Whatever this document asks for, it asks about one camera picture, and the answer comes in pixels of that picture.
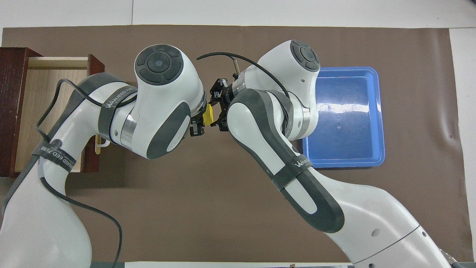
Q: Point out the blue plastic tray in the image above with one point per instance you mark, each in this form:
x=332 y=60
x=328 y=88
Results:
x=349 y=111

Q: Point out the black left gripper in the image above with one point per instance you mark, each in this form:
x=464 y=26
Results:
x=197 y=119

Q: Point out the brown table mat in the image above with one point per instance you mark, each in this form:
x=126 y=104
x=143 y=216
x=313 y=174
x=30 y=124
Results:
x=186 y=204

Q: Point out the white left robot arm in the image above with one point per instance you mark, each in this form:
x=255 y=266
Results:
x=163 y=96

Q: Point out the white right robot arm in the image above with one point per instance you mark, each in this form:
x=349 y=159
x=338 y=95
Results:
x=260 y=123

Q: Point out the yellow block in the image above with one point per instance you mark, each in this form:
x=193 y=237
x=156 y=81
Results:
x=208 y=115

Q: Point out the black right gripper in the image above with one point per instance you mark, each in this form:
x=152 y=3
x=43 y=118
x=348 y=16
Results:
x=227 y=96

